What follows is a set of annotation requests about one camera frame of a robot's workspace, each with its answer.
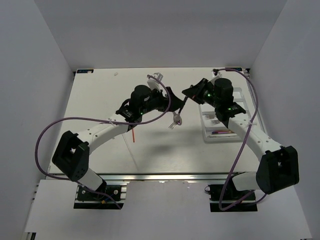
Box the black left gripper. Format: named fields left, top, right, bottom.
left=139, top=86, right=184, bottom=115

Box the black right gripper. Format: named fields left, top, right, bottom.
left=183, top=78, right=221, bottom=109

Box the green handled fork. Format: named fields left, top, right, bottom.
left=202, top=114, right=216, bottom=120

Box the black handled fork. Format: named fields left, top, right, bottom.
left=168, top=96, right=188, bottom=130

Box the white chopstick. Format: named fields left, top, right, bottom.
left=122, top=135, right=140, bottom=172

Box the pink handled spoon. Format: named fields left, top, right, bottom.
left=174, top=113, right=182, bottom=126

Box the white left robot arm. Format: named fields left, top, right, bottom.
left=52, top=85, right=184, bottom=200

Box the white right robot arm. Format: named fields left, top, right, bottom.
left=182, top=78, right=300, bottom=200

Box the orange chopstick near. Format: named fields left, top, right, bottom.
left=131, top=129, right=135, bottom=143

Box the white cutlery tray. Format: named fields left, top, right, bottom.
left=199, top=87, right=251, bottom=144

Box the iridescent rainbow knife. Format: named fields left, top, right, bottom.
left=211, top=130, right=234, bottom=135

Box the left blue corner sticker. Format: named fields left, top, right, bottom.
left=76, top=69, right=94, bottom=74

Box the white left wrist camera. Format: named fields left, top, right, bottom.
left=147, top=72, right=163, bottom=91

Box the aluminium table front rail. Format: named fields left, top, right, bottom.
left=99, top=173, right=228, bottom=181

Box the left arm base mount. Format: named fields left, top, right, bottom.
left=73, top=181, right=127, bottom=210

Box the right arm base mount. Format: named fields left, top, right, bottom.
left=204, top=184, right=258, bottom=213

